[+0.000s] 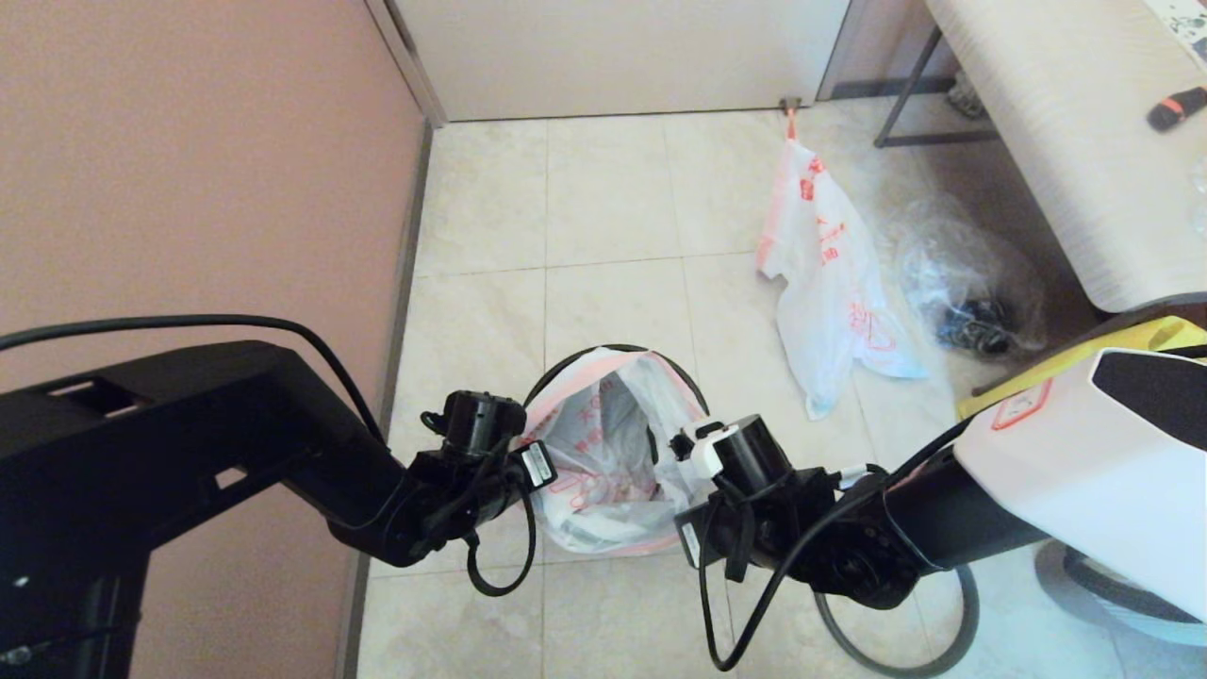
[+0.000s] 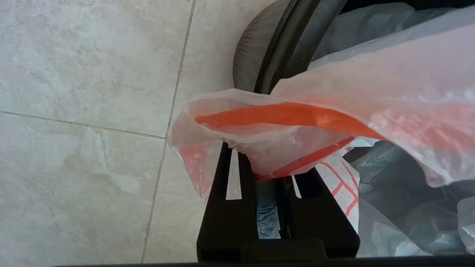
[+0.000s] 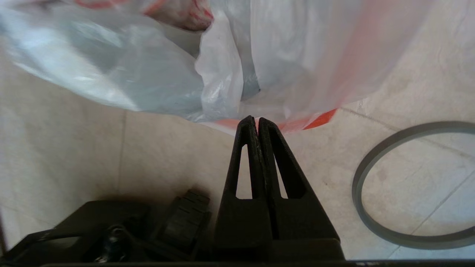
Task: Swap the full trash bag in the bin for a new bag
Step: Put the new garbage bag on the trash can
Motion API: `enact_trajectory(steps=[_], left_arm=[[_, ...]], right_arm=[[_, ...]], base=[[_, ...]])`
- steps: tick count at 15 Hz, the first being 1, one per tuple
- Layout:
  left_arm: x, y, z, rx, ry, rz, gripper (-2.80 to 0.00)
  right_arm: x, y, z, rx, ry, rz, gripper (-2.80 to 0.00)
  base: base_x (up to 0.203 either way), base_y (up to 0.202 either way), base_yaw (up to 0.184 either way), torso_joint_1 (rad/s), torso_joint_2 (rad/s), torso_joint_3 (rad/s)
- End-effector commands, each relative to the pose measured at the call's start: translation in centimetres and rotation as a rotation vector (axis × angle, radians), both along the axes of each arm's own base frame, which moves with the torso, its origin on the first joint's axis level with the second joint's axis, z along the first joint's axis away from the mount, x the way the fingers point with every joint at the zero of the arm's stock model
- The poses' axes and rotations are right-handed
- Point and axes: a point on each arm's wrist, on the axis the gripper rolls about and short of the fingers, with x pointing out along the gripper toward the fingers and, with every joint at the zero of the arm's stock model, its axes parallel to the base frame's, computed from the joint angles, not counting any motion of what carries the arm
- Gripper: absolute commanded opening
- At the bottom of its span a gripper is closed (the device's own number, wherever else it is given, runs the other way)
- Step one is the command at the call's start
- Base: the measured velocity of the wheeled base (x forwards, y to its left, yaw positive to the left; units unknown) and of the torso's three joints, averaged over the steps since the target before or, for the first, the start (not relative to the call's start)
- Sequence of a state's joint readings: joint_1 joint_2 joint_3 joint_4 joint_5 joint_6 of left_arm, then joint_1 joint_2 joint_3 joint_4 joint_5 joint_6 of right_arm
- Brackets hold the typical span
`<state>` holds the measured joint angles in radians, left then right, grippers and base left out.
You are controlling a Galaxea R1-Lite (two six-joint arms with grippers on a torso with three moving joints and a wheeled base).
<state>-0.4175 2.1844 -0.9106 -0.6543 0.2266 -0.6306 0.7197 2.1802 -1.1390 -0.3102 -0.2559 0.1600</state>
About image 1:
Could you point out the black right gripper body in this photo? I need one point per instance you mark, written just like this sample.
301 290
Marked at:
717 538

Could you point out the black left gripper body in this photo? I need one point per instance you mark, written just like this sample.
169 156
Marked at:
471 490

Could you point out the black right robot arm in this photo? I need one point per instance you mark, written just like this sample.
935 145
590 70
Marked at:
1084 471

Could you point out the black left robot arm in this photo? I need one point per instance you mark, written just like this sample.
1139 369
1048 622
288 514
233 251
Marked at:
189 443

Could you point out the grey ribbed robot base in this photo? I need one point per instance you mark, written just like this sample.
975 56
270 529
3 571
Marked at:
1132 613

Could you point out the black round trash bin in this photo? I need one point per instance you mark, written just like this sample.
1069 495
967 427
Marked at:
556 368

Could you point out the dark items in clear bag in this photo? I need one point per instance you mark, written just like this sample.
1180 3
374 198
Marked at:
981 325

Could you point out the clear plastic bag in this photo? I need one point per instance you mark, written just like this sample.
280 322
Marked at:
962 264

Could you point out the yellow non-woven bag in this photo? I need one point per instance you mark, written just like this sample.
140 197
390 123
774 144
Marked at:
1075 363

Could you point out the small metal door stopper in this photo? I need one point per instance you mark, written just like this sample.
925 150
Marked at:
790 105

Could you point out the beige table with metal legs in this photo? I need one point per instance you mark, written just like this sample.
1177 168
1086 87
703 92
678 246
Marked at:
934 140

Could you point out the white door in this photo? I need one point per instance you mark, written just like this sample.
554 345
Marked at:
622 57

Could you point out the small white object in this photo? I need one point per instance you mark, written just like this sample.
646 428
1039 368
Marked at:
964 94

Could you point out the black and red marker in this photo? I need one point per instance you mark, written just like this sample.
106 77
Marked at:
1174 108

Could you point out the black-printed white paper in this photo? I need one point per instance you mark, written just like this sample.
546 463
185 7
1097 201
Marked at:
1183 24

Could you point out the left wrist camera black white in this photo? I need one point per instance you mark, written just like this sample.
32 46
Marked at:
481 424

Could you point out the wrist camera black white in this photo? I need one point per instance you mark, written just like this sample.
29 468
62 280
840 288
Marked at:
481 424
745 453

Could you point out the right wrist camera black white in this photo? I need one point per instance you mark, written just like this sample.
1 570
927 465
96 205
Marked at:
745 453

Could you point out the grey door frame post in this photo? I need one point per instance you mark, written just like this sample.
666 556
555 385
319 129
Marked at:
405 57

